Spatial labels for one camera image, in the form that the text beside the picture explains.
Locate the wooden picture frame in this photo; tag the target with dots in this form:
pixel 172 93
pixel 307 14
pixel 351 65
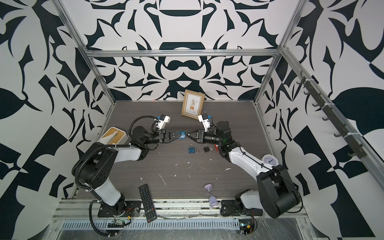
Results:
pixel 192 104

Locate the purple hourglass timer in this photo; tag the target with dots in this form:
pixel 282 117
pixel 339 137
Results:
pixel 212 199

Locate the blue padlock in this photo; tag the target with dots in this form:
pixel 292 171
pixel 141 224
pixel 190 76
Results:
pixel 183 135
pixel 191 149

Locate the small black padlock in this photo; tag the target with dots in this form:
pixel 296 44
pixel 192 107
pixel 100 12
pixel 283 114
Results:
pixel 206 148

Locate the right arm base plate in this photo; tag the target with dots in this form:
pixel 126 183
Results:
pixel 236 208

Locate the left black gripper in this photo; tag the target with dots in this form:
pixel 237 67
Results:
pixel 162 135

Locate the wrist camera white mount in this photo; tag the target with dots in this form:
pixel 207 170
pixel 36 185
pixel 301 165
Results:
pixel 162 120
pixel 206 120

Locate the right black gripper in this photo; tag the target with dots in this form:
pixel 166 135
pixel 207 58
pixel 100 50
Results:
pixel 200 137

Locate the white cable duct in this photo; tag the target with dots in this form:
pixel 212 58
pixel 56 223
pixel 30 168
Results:
pixel 141 224

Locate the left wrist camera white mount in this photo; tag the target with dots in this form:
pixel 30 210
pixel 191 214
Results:
pixel 162 120

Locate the wall hook rack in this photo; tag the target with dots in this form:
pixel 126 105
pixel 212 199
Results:
pixel 355 141

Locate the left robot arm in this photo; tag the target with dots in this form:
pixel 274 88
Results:
pixel 92 170

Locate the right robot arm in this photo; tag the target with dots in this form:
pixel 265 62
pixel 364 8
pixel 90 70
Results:
pixel 276 192

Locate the white round clock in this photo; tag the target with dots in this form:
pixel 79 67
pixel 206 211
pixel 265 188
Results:
pixel 271 160

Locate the tissue box wooden lid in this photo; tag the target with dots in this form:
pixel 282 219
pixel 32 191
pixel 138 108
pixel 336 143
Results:
pixel 114 136

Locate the black remote control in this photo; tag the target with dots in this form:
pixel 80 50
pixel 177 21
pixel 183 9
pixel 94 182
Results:
pixel 148 204

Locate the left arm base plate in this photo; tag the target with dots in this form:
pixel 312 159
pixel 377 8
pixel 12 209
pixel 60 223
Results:
pixel 126 209

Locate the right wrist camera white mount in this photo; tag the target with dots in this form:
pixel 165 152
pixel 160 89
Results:
pixel 206 120

